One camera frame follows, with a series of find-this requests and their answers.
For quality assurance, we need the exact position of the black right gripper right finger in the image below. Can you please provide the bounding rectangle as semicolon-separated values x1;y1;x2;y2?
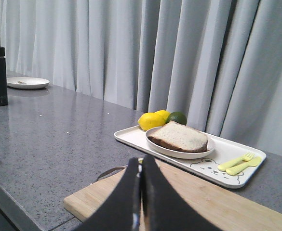
141;155;220;231

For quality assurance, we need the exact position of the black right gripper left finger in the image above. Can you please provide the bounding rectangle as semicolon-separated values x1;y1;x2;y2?
76;158;141;231

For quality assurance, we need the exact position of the white round plate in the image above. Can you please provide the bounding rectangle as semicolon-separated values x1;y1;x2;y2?
146;127;215;159

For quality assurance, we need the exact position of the white bread slice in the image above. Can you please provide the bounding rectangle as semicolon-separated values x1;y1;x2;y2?
148;121;208;153

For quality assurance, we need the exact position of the white rectangular bear tray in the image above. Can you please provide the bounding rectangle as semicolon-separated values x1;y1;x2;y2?
114;126;267;189

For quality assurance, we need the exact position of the wooden cutting board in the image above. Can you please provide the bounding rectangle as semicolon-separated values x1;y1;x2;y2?
64;160;282;231

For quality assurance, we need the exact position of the whole yellow lemon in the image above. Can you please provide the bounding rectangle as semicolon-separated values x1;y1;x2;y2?
138;113;166;131

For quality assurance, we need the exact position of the green lime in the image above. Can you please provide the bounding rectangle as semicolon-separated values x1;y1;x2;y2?
166;111;187;125

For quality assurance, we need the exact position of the grey curtain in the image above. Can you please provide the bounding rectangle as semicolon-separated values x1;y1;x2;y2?
0;0;282;155

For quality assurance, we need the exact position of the small white plate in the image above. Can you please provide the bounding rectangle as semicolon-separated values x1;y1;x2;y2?
7;77;50;90

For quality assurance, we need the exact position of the metal cutting board handle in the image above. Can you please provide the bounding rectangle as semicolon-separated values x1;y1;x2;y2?
95;165;128;182

